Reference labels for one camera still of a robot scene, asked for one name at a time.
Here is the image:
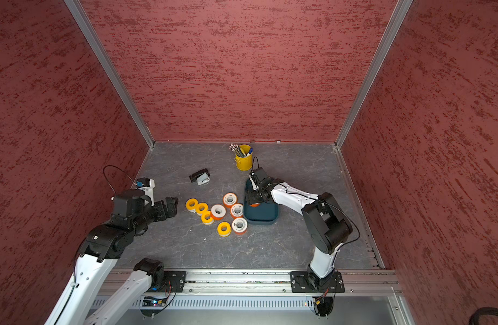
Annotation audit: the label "teal storage box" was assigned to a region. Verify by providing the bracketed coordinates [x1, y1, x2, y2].
[243, 179, 279, 226]

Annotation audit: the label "right corner aluminium post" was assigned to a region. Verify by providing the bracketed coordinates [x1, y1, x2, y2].
[335, 0, 413, 151]

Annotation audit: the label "left corner aluminium post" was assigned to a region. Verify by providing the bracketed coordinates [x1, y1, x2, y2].
[64, 0, 155, 150]

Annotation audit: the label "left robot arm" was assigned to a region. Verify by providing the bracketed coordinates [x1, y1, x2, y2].
[46, 187, 182, 324]

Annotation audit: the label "aluminium front rail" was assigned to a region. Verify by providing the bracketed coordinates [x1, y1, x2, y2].
[98, 267, 402, 297]

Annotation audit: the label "pens in cup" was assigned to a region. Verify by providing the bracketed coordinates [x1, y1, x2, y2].
[229, 144, 253, 158]

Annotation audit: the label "orange tape roll bottom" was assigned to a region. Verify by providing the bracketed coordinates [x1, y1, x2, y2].
[231, 217, 248, 235]

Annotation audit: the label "yellow tape roll left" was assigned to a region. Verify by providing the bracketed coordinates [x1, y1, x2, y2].
[185, 199, 199, 213]

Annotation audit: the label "yellow tape roll bottom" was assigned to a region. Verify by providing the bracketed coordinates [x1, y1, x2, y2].
[217, 222, 231, 238]

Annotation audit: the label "yellow tape roll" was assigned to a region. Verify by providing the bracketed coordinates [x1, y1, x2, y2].
[201, 211, 214, 225]
[217, 222, 231, 238]
[185, 199, 199, 213]
[196, 203, 208, 216]

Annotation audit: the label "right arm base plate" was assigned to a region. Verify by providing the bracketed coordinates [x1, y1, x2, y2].
[290, 271, 345, 294]

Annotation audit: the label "corner aluminium post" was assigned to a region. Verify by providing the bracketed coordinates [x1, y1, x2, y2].
[64, 0, 155, 150]
[335, 0, 413, 151]

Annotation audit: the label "yellow pen cup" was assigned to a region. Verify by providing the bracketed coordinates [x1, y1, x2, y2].
[235, 144, 253, 171]

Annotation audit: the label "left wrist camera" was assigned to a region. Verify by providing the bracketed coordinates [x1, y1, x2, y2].
[136, 177, 155, 206]

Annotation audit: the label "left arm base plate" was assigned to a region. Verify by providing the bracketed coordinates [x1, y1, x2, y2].
[148, 270, 187, 294]

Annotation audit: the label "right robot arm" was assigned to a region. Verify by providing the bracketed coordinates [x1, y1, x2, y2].
[246, 167, 357, 282]

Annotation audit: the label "black grey stapler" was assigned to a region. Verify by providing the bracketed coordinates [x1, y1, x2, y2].
[189, 169, 210, 186]

